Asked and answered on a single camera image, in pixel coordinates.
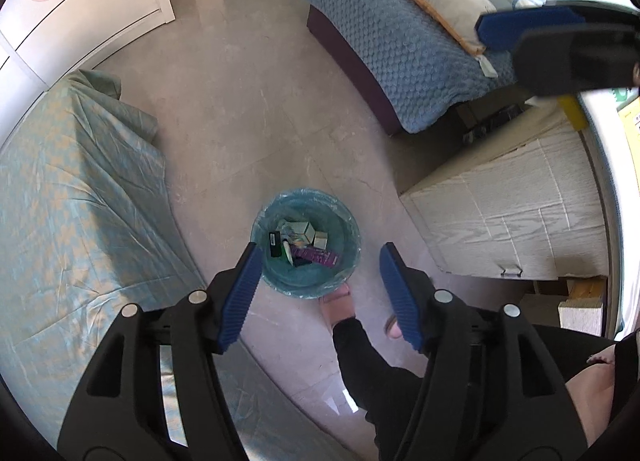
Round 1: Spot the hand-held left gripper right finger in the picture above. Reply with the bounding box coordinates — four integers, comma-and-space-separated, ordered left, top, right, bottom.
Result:
378, 242, 588, 461

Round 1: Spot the bed with checkered sheet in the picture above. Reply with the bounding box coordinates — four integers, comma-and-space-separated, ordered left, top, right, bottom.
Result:
0, 68, 361, 461

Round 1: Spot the light wooden cabinet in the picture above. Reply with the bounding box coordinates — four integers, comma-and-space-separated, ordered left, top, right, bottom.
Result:
398, 106, 611, 279

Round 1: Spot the yellow children's book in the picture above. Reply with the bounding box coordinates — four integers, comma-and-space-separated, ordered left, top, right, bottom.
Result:
617, 98, 640, 148

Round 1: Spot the blue quilted bed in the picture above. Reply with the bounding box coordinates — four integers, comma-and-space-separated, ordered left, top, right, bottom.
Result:
287, 0, 531, 134

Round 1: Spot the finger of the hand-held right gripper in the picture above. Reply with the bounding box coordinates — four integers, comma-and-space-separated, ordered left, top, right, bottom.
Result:
475, 0, 640, 52
514, 22, 640, 97

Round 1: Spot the blue lined trash bin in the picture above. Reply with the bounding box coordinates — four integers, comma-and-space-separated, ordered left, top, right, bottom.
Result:
250, 187, 362, 301

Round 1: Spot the white wardrobe with orange guitar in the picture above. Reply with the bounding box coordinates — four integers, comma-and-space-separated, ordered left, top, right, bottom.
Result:
0, 0, 176, 142

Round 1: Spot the purple packet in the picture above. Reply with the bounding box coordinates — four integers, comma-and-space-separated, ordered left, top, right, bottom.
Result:
291, 246, 341, 268

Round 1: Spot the white foam block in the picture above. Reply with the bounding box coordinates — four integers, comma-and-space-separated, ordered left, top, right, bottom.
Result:
558, 300, 607, 335

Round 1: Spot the person's left forearm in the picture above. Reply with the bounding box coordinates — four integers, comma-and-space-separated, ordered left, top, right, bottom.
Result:
565, 345, 617, 447

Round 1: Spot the person's leg in black pants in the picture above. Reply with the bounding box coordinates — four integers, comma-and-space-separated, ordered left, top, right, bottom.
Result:
332, 317, 618, 461

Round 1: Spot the white green small box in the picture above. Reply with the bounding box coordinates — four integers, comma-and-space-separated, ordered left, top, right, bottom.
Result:
279, 220, 317, 246

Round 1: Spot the yellow packet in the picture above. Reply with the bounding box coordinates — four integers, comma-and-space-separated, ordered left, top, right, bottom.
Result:
557, 94, 589, 132

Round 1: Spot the cardboard box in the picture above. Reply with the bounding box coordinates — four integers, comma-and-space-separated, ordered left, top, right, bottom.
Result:
567, 278, 608, 307

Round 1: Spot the beige pillow with orange trim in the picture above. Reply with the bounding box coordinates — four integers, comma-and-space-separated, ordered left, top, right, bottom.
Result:
395, 0, 498, 56

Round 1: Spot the dark bed base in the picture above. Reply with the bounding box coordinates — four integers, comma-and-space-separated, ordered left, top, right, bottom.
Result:
306, 4, 406, 137

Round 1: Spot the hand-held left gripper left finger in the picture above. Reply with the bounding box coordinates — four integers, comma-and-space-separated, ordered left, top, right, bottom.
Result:
57, 241, 264, 461

